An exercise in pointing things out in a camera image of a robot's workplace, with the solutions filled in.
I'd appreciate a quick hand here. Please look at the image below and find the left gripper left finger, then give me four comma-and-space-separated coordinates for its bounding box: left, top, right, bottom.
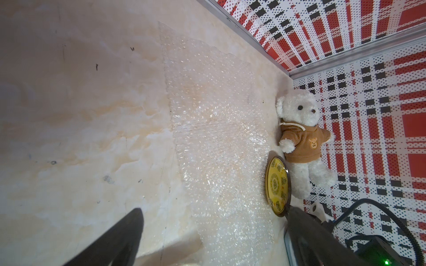
66, 208, 144, 266

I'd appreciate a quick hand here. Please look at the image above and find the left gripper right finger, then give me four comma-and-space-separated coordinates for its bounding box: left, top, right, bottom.
285, 207, 368, 266

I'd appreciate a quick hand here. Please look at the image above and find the yellow patterned plate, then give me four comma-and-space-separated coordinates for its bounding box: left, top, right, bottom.
265, 156, 292, 217

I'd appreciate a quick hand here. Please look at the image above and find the bubble wrap around yellow plate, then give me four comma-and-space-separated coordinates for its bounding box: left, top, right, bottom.
159, 24, 288, 266

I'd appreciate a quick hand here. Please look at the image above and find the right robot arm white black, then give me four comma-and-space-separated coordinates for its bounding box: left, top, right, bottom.
322, 198, 425, 266

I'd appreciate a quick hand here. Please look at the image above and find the white teddy bear brown shirt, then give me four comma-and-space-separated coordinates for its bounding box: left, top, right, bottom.
276, 89, 338, 200

